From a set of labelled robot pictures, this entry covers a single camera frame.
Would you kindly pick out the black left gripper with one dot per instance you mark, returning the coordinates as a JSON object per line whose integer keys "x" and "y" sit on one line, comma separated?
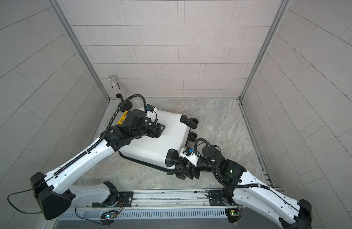
{"x": 157, "y": 133}

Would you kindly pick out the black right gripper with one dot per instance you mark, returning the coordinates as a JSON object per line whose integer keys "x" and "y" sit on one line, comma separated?
{"x": 191, "y": 170}

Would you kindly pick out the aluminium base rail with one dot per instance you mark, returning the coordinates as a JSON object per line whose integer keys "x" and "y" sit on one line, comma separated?
{"x": 162, "y": 199}

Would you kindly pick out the white vented cable duct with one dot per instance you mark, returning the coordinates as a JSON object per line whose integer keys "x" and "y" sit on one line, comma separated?
{"x": 148, "y": 214}

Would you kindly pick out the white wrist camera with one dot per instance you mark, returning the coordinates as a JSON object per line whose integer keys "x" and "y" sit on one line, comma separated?
{"x": 151, "y": 111}
{"x": 189, "y": 154}

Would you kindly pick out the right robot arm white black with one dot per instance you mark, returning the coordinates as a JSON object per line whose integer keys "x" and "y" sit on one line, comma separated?
{"x": 241, "y": 188}

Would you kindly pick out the green circuit board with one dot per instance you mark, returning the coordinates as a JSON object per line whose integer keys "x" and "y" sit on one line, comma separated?
{"x": 233, "y": 215}
{"x": 110, "y": 215}

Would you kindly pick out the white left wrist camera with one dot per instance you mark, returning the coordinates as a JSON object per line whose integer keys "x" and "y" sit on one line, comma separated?
{"x": 151, "y": 111}

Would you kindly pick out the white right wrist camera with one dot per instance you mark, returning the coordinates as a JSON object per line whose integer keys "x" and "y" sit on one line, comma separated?
{"x": 189, "y": 154}

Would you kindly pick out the left green circuit board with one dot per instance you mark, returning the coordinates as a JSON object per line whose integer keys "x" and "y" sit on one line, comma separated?
{"x": 110, "y": 215}

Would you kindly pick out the black stand with clear tube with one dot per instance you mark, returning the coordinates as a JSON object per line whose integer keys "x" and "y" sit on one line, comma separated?
{"x": 120, "y": 94}

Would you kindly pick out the right green circuit board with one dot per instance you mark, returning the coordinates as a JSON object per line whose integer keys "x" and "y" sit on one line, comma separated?
{"x": 233, "y": 215}

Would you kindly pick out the white hard-shell suitcase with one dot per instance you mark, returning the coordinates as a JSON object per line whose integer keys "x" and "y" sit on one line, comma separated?
{"x": 163, "y": 153}

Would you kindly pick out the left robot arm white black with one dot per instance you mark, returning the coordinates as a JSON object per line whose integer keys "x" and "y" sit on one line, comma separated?
{"x": 52, "y": 190}

